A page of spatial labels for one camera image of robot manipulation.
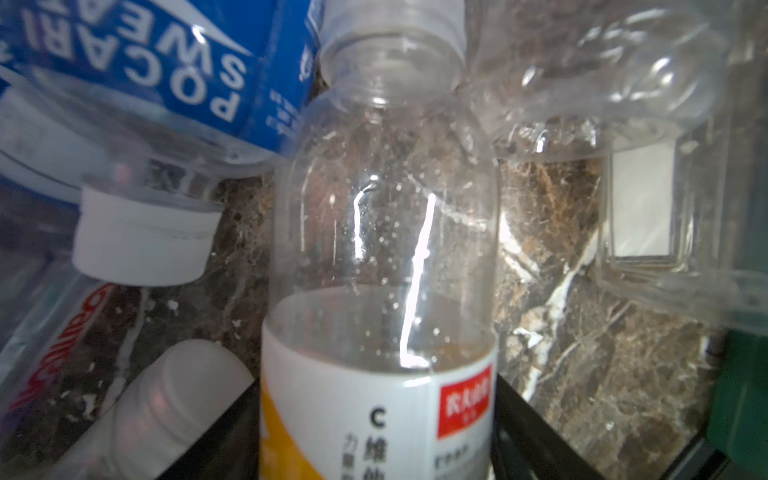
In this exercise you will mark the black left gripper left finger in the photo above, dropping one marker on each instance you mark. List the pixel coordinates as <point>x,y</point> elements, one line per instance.
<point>228,449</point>

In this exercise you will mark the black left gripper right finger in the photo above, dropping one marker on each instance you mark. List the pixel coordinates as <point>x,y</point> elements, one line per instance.
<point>524,446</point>

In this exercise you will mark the yellow white label bottle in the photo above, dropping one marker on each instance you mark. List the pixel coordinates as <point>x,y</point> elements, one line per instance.
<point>378,351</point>

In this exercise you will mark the Pocari bottle with cap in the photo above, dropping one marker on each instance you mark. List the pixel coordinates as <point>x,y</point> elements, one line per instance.
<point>142,238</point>

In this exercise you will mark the clear bottle white cap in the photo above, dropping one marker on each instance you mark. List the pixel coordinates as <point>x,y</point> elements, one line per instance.
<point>159,416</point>

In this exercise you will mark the dark green sponge block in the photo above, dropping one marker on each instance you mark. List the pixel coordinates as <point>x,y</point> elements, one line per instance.
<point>737,424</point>

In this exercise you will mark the red label clear bottle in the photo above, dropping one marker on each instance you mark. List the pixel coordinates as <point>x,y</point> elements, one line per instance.
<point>44,315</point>

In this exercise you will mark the clear plastic box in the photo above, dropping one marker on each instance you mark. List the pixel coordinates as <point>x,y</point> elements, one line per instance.
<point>684,223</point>

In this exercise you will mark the Pocari bottle lying base up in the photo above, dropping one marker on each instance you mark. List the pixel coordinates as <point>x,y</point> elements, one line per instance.
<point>176,94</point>

